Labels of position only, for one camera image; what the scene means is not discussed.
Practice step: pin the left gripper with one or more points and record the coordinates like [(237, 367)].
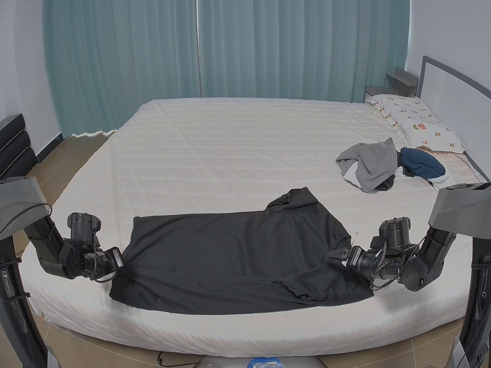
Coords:
[(111, 265)]

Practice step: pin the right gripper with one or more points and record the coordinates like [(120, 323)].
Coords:
[(362, 263)]

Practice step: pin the black T-shirt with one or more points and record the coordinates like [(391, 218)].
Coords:
[(230, 251)]

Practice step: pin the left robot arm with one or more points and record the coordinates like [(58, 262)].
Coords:
[(50, 243)]

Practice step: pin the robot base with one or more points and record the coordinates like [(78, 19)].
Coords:
[(230, 362)]

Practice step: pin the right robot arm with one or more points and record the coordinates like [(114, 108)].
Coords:
[(460, 209)]

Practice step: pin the pile of clothes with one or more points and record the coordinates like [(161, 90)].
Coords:
[(378, 161)]

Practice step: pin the bed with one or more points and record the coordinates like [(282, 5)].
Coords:
[(230, 159)]

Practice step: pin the black chest of drawers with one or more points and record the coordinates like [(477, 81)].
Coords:
[(15, 148)]

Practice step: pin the white printed pillow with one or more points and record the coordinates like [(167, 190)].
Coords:
[(416, 123)]

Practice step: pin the grey bedside table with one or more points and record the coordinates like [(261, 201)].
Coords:
[(401, 78)]

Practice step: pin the blue-green curtain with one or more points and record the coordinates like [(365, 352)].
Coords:
[(299, 33), (122, 52)]

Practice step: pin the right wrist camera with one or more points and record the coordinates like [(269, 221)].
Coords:
[(376, 242)]

